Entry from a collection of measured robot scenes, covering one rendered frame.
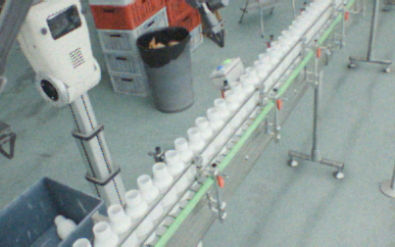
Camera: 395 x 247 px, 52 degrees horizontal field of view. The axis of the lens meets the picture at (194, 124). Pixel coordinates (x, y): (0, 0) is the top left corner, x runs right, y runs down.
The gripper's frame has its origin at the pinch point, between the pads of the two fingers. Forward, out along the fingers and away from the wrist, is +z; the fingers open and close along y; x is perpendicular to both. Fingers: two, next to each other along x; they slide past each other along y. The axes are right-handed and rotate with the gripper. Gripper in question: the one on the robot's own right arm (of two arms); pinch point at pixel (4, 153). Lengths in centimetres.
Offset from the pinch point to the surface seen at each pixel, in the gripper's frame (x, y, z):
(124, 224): 1.0, 44.1, 9.0
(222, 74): 80, 26, 10
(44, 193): 12.2, -14.2, 33.4
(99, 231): -4.4, 41.0, 7.5
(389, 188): 161, 86, 119
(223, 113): 54, 42, 8
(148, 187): 12.5, 43.0, 6.7
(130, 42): 194, -138, 66
